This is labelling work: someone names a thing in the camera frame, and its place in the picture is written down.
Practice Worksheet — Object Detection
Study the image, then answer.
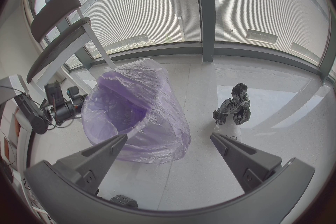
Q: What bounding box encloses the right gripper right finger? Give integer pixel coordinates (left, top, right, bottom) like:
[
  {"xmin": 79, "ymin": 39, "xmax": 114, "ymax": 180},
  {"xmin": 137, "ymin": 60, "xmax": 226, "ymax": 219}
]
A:
[{"xmin": 210, "ymin": 132, "xmax": 283, "ymax": 194}]

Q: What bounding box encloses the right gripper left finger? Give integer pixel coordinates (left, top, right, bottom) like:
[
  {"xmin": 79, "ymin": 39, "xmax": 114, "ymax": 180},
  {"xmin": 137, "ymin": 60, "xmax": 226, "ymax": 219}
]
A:
[{"xmin": 54, "ymin": 134, "xmax": 128, "ymax": 196}]

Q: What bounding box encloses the purple plastic bag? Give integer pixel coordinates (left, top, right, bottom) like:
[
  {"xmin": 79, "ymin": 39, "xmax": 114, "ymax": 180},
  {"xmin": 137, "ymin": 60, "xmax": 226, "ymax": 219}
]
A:
[{"xmin": 81, "ymin": 58, "xmax": 192, "ymax": 165}]

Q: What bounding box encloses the crumpled black plastic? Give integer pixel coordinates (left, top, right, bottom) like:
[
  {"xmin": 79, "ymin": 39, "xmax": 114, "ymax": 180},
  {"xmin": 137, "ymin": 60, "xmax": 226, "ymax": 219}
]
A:
[{"xmin": 213, "ymin": 83, "xmax": 251, "ymax": 126}]

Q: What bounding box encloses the clear printed wrapper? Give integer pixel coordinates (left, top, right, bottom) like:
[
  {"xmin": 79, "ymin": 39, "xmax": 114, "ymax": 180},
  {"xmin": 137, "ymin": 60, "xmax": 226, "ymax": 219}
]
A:
[{"xmin": 214, "ymin": 115, "xmax": 241, "ymax": 142}]

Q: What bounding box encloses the grey cushioned white chair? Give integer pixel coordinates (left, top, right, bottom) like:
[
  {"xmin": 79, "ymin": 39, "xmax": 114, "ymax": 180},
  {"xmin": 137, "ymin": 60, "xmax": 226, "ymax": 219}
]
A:
[{"xmin": 26, "ymin": 0, "xmax": 116, "ymax": 99}]

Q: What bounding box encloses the window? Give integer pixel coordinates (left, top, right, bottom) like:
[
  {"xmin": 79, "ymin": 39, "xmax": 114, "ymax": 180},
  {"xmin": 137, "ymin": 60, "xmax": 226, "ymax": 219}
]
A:
[{"xmin": 24, "ymin": 0, "xmax": 336, "ymax": 82}]

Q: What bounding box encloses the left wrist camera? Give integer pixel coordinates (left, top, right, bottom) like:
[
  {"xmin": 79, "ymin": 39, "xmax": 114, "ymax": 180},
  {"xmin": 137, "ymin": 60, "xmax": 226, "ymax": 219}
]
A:
[{"xmin": 67, "ymin": 86, "xmax": 86, "ymax": 104}]

